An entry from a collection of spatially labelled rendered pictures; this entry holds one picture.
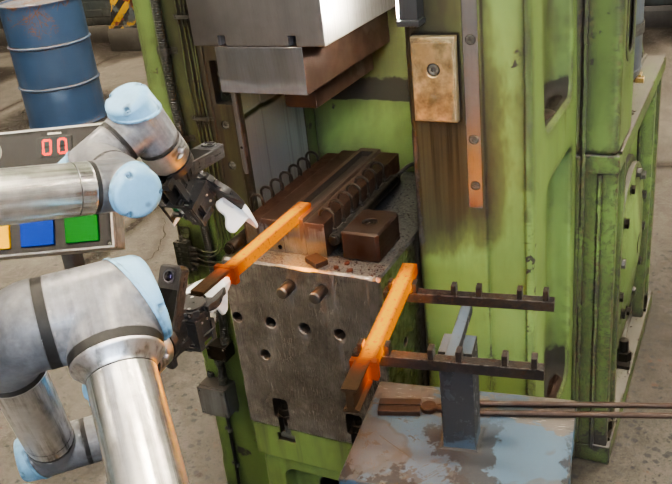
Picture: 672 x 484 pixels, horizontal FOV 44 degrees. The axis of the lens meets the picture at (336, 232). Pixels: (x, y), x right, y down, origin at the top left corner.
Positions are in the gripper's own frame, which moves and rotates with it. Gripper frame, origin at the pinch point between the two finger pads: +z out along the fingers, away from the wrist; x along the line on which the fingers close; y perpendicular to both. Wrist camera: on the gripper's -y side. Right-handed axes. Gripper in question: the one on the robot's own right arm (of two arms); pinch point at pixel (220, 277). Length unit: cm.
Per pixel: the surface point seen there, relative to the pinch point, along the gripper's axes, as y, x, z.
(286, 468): 67, -9, 23
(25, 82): 59, -377, 310
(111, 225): -0.1, -38.0, 14.6
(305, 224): 1.5, 3.2, 27.7
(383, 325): 5.4, 32.2, 0.6
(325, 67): -30.0, 7.8, 36.0
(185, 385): 99, -88, 82
